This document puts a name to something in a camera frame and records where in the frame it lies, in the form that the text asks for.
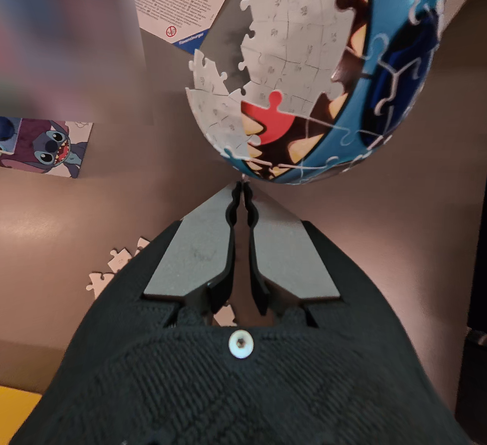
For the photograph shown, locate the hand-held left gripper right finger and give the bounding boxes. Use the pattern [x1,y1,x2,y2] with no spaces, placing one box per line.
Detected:
[243,181,341,317]

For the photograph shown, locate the white instruction leaflet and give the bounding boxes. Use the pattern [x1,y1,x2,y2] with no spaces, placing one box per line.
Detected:
[126,0,252,55]

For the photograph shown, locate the cartoon print puzzle box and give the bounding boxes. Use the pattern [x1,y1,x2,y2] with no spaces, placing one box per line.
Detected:
[0,116,94,179]

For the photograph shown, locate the pile of puzzle pieces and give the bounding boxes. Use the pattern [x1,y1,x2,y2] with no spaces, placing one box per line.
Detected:
[85,237,236,327]

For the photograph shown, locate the blue white puzzle ball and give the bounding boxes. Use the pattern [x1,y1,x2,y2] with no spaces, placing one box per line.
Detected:
[185,0,446,185]

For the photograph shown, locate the yellow plastic bin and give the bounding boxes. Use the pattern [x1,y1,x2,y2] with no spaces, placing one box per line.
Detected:
[0,386,42,445]

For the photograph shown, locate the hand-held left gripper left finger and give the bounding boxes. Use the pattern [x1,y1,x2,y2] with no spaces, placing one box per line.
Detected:
[143,180,242,316]

